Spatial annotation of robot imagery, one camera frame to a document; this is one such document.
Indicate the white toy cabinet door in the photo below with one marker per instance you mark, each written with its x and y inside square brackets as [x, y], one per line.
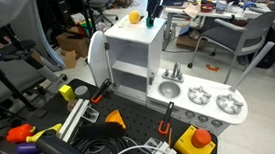
[97, 60]

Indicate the black foam pad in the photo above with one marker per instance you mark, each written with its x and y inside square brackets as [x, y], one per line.
[100, 130]

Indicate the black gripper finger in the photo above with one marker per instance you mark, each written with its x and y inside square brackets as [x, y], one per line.
[149, 15]
[156, 13]

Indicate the grey armchair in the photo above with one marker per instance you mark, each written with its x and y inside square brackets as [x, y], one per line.
[241, 34]

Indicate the red bowl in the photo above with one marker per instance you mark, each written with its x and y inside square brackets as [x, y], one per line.
[207, 7]

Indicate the small cardboard box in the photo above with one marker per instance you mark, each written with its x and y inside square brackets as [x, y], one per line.
[69, 59]

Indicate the silver toy faucet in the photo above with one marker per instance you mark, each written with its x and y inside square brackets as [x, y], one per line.
[176, 72]

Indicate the purple toy eggplant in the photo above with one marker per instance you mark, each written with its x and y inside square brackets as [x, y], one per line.
[26, 149]

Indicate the yellow emergency stop button box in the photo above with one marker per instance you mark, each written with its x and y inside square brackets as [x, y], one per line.
[193, 144]

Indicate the orange object on floor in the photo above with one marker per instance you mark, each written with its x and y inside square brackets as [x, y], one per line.
[212, 68]

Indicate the grey toy stove burner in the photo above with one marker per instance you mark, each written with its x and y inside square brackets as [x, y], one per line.
[229, 103]
[199, 95]

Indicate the flat cardboard box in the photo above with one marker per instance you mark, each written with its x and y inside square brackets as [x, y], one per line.
[188, 42]

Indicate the grey slanted rod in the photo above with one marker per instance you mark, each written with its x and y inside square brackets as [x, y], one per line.
[252, 65]

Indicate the black swivel chair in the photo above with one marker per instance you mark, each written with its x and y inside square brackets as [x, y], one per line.
[101, 3]

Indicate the aluminium extrusion rail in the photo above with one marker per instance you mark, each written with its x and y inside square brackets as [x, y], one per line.
[76, 117]

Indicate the white cluttered desk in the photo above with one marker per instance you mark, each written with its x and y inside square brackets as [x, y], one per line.
[205, 14]

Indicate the silver toy sink bowl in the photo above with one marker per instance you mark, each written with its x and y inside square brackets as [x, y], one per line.
[169, 89]

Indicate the yellow block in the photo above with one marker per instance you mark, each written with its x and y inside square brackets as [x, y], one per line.
[67, 92]

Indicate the grey office chair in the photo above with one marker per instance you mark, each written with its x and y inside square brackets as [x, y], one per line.
[13, 76]

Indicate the orange wedge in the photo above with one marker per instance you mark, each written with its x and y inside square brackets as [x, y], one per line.
[116, 118]

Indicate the small metal bracket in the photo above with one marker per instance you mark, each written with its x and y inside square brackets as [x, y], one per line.
[90, 114]

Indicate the green cylinder block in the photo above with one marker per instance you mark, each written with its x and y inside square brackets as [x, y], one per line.
[149, 22]

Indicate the black orange bar clamp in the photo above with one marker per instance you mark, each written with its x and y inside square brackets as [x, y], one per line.
[100, 91]
[165, 119]

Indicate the black tripod stand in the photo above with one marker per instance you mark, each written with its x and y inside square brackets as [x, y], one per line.
[2, 57]

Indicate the orange pencil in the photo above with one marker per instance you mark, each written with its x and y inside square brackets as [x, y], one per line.
[170, 137]

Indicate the white mounting bracket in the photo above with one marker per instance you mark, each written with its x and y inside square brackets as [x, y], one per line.
[159, 153]

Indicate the yellow toy banana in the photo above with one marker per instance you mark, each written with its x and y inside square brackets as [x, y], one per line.
[40, 134]

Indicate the large cardboard box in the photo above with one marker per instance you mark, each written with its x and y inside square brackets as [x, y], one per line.
[72, 44]

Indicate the orange toy vegetable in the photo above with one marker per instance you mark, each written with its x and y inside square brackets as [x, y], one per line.
[19, 133]

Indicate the white toy kitchen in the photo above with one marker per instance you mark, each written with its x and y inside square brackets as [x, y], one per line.
[135, 53]

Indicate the yellow ball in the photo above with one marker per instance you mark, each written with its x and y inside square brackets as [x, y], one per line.
[134, 17]

